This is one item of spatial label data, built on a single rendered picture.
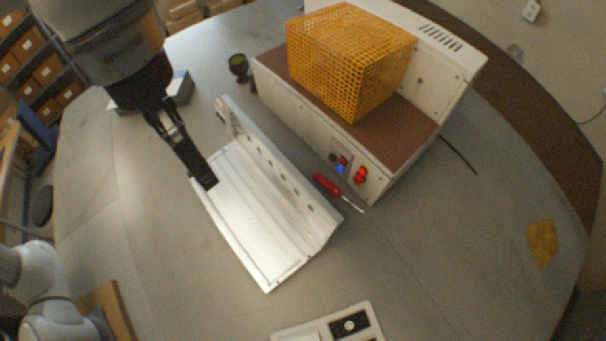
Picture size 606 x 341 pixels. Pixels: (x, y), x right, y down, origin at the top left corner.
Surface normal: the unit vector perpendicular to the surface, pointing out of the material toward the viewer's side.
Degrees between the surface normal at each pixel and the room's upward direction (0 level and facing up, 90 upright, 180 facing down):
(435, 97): 90
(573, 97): 90
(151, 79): 91
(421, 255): 0
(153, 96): 90
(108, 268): 0
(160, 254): 0
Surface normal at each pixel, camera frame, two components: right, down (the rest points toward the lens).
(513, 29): -0.84, 0.51
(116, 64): 0.69, 0.63
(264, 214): -0.04, -0.45
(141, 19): 0.97, 0.22
